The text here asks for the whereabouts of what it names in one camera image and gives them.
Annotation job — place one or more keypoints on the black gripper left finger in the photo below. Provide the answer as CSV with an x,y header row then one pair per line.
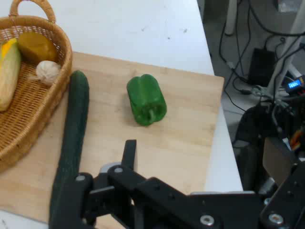
x,y
129,155

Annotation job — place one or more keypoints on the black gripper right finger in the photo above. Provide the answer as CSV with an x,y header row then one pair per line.
x,y
286,202

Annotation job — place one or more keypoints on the bamboo cutting board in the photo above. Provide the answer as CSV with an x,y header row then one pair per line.
x,y
166,148

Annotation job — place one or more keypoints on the brown flat plate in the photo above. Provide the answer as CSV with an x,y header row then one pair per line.
x,y
276,159

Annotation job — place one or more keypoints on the green bell pepper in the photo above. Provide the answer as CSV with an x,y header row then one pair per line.
x,y
145,100

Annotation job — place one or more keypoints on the long dark green cucumber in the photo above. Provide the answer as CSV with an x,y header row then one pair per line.
x,y
75,124

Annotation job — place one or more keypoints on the white garlic bulb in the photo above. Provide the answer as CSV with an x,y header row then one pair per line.
x,y
48,70

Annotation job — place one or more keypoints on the device with blue display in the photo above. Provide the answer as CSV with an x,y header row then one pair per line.
x,y
295,84

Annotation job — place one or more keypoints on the black power adapter box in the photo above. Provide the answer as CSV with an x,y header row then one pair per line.
x,y
261,65

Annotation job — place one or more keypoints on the yellow-brown potato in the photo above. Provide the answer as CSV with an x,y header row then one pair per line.
x,y
37,48

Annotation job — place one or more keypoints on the corn cob with husk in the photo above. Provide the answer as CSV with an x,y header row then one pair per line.
x,y
8,76

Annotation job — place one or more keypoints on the white table leg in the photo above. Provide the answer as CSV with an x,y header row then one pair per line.
x,y
233,14

